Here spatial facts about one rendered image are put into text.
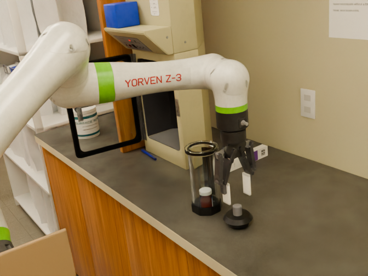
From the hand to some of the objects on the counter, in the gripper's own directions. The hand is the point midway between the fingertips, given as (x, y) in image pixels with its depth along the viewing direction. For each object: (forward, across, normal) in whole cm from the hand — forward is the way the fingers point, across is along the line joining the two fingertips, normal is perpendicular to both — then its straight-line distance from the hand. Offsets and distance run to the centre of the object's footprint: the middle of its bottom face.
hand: (236, 190), depth 141 cm
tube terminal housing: (+12, +25, +61) cm, 67 cm away
